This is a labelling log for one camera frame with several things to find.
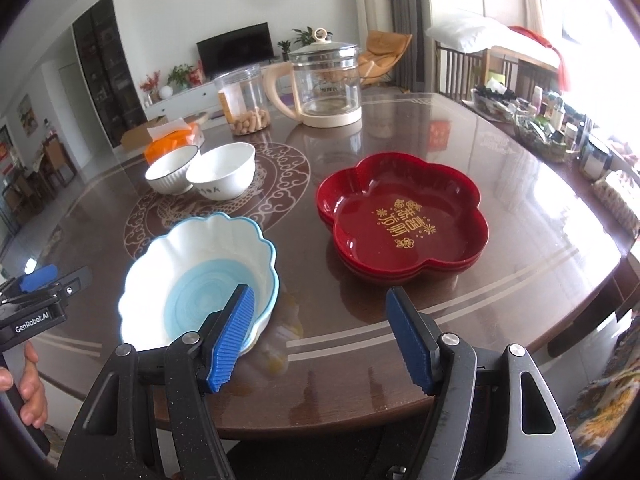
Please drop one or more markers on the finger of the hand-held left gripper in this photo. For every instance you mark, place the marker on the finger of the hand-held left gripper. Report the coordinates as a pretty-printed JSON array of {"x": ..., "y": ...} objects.
[
  {"x": 37, "y": 277},
  {"x": 75, "y": 282}
]

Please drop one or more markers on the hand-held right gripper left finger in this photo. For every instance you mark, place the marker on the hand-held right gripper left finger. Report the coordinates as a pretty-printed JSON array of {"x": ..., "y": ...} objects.
[{"x": 230, "y": 340}]

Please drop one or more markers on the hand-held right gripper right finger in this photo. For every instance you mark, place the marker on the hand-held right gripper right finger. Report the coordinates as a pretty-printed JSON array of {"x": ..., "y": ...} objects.
[{"x": 412, "y": 340}]

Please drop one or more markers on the scalloped white and blue bowl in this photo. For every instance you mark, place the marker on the scalloped white and blue bowl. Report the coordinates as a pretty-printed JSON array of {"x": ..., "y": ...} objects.
[{"x": 175, "y": 260}]

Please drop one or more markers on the person's left hand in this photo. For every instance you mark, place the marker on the person's left hand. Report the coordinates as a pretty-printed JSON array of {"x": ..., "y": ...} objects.
[{"x": 32, "y": 400}]

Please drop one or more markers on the wooden dining chair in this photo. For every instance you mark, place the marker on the wooden dining chair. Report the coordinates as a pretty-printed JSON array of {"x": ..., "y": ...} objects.
[{"x": 55, "y": 160}]

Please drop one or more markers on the ribbed white bowl dark rim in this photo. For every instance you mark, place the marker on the ribbed white bowl dark rim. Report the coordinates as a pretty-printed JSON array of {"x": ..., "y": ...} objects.
[{"x": 170, "y": 175}]

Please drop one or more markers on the cardboard box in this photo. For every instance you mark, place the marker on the cardboard box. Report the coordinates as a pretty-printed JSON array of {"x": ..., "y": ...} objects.
[{"x": 140, "y": 132}]

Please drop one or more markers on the orange tissue packet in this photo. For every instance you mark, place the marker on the orange tissue packet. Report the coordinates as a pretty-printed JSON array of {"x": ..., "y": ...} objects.
[{"x": 170, "y": 144}]

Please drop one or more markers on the plain white bowl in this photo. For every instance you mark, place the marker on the plain white bowl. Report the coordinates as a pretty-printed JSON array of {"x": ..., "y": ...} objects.
[{"x": 220, "y": 170}]

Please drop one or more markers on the floral blanket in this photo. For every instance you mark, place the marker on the floral blanket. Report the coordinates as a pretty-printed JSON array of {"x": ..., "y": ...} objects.
[{"x": 605, "y": 400}]

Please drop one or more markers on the white television cabinet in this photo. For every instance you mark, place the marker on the white television cabinet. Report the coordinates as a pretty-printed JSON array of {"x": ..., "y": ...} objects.
[{"x": 175, "y": 101}]

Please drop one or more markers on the red flowers in vase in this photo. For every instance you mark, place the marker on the red flowers in vase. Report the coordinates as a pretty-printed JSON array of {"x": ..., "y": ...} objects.
[{"x": 150, "y": 87}]

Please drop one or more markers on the round white vase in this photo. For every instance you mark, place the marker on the round white vase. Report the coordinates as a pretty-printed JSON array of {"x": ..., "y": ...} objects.
[{"x": 165, "y": 92}]

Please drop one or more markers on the dark glass display cabinet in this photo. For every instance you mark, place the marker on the dark glass display cabinet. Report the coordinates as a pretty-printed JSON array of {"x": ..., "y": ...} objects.
[{"x": 107, "y": 70}]

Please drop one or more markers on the leafy plant with red box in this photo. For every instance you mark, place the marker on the leafy plant with red box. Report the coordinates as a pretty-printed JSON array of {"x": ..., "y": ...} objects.
[{"x": 182, "y": 77}]

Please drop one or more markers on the woven basket of bottles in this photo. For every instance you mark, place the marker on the woven basket of bottles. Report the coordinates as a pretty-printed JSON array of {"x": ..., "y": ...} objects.
[{"x": 545, "y": 137}]

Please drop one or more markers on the clear plastic snack jar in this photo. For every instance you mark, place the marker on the clear plastic snack jar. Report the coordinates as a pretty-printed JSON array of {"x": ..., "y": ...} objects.
[{"x": 245, "y": 95}]

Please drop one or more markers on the clear bag of bread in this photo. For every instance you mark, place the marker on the clear bag of bread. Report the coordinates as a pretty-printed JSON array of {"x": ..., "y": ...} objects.
[{"x": 620, "y": 205}]

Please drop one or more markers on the tray of dark small things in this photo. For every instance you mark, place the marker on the tray of dark small things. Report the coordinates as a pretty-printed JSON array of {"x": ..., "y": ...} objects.
[{"x": 495, "y": 100}]

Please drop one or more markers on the wooden slatted crib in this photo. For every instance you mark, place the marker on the wooden slatted crib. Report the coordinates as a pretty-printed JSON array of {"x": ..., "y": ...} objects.
[{"x": 455, "y": 72}]

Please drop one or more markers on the black flat television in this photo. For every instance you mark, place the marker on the black flat television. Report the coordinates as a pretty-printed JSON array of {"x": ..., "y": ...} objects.
[{"x": 235, "y": 50}]

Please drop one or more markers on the tan rocking chair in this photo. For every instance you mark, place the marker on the tan rocking chair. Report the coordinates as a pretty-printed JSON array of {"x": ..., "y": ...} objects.
[{"x": 385, "y": 50}]

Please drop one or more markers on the small green potted plant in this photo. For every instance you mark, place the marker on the small green potted plant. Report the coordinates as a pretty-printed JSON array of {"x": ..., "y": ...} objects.
[{"x": 283, "y": 47}]

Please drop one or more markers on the white pillow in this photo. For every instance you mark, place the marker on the white pillow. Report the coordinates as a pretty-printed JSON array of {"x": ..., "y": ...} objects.
[{"x": 465, "y": 35}]

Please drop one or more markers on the large green potted plant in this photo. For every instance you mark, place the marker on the large green potted plant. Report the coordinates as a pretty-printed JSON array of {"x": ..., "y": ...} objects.
[{"x": 302, "y": 36}]

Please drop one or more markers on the red cloth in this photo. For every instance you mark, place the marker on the red cloth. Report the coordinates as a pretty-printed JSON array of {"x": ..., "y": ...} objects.
[{"x": 562, "y": 65}]

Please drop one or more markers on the grey curtain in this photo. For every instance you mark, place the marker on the grey curtain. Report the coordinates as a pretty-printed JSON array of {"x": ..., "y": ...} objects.
[{"x": 407, "y": 20}]

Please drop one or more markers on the white tower air conditioner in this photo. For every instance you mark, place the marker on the white tower air conditioner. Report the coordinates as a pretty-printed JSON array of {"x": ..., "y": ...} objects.
[{"x": 367, "y": 0}]

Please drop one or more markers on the white sheer curtain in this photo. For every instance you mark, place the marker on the white sheer curtain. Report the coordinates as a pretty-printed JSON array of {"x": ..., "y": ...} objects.
[{"x": 532, "y": 0}]

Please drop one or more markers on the framed wall picture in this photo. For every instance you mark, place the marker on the framed wall picture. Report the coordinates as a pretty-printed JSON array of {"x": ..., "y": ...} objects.
[{"x": 27, "y": 115}]

